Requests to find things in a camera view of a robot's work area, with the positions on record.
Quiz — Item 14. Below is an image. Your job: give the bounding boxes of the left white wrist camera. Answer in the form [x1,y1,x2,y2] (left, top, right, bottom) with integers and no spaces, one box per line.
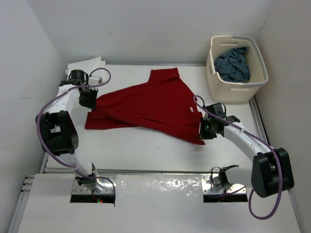
[88,76,103,85]

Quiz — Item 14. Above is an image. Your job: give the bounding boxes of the cream plastic laundry basket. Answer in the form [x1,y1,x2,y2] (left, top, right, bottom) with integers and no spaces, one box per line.
[206,35,269,103]

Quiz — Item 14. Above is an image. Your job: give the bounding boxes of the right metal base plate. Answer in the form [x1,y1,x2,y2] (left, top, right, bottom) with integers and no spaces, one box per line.
[201,173,246,195]

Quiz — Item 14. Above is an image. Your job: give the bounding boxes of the red t shirt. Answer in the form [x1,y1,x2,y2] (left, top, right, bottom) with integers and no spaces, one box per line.
[85,68,205,145]

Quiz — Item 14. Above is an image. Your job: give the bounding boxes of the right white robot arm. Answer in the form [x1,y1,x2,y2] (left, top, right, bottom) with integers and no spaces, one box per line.
[200,103,294,198]

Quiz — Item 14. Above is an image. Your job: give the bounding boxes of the metal base plate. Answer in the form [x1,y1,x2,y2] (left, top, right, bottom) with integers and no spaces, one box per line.
[71,174,117,195]
[201,173,246,195]

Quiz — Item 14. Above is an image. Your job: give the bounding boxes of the white foreground cover board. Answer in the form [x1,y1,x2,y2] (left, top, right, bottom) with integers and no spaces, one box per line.
[19,174,299,233]

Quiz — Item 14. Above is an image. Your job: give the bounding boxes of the blue t shirt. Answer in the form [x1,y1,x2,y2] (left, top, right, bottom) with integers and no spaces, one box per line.
[214,46,250,83]

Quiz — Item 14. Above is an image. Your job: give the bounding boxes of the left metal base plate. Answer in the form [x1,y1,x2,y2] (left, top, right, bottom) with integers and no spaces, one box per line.
[71,174,117,195]

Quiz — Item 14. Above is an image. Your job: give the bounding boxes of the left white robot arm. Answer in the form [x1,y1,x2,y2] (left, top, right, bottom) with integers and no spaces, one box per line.
[36,69,98,190]

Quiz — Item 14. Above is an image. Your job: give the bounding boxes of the white printed t shirt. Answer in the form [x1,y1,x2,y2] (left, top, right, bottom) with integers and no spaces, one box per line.
[66,56,106,75]

